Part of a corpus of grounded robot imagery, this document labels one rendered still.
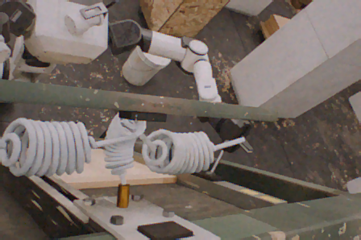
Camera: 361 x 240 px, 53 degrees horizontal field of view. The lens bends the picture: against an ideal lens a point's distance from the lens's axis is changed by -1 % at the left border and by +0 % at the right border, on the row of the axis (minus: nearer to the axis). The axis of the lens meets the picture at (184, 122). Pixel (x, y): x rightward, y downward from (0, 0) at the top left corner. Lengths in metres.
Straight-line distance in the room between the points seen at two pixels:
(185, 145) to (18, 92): 0.25
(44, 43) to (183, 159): 0.88
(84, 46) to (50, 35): 0.12
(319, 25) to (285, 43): 0.36
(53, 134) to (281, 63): 3.28
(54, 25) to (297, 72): 2.57
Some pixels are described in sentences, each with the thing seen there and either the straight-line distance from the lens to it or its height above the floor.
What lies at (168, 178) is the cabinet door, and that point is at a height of 1.37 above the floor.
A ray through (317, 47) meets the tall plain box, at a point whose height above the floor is 1.04.
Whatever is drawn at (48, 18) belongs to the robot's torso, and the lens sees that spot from 1.31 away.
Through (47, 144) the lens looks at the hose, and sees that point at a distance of 0.41.
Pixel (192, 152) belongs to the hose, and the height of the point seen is 1.88.
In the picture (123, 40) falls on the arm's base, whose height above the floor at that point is 1.34.
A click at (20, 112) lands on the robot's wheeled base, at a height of 0.17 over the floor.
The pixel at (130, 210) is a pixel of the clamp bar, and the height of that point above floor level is 1.84.
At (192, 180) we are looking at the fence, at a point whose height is 1.43.
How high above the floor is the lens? 2.26
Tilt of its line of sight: 44 degrees down
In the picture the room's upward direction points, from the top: 52 degrees clockwise
